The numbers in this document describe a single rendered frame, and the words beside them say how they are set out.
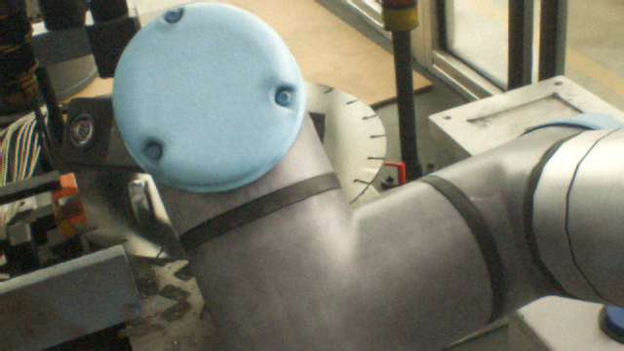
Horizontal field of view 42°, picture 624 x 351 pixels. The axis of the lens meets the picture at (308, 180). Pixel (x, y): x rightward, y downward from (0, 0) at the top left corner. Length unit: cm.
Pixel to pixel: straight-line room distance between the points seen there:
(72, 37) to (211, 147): 66
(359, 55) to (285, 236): 114
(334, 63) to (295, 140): 110
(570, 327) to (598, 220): 36
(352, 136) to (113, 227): 25
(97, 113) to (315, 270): 25
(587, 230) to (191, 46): 16
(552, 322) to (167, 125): 43
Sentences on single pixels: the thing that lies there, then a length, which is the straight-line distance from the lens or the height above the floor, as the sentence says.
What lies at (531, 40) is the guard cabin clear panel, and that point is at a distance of 113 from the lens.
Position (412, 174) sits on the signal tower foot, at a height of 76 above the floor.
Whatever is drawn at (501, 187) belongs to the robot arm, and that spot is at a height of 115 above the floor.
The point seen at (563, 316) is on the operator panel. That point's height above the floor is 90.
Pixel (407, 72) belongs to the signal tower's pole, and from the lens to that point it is 102.
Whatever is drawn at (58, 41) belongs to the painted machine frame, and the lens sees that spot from 96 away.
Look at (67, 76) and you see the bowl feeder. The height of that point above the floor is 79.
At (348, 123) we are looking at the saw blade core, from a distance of 84.
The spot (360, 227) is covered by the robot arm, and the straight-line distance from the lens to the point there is 34.
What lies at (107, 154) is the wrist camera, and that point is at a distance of 53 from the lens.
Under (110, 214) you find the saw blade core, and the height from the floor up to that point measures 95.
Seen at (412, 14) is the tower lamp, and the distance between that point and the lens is 98.
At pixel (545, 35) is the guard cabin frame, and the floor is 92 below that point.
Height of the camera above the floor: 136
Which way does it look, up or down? 33 degrees down
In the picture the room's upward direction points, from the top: 9 degrees counter-clockwise
